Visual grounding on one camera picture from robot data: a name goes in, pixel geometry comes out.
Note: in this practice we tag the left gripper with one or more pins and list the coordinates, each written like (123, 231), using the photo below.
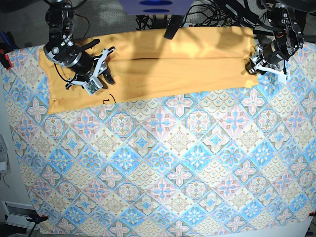
(267, 59)

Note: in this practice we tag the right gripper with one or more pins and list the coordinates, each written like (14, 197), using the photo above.
(88, 69)

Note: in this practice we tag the yellow T-shirt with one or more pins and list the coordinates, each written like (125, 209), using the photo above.
(145, 65)

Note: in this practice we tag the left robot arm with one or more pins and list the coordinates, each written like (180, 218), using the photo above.
(287, 24)

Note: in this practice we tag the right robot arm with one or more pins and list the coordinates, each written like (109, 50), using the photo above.
(61, 47)

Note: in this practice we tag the white power strip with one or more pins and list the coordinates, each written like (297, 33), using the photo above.
(186, 25)

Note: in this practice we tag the red-black clamp left upper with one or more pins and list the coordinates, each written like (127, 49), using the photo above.
(6, 46)

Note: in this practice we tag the red-black clamp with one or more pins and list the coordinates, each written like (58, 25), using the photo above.
(6, 46)
(37, 219)

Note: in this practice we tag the patterned blue tablecloth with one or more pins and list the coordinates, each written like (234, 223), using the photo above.
(199, 164)

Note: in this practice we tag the white box left edge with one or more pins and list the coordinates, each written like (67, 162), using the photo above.
(4, 160)

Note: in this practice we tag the red-black clamp left lower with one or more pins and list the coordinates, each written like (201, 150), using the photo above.
(37, 219)

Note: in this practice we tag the purple robot base plate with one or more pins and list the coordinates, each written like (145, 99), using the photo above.
(152, 7)

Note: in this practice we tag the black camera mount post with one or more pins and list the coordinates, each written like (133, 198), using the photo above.
(174, 24)

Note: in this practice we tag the white wall trunking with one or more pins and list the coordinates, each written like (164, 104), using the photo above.
(18, 213)

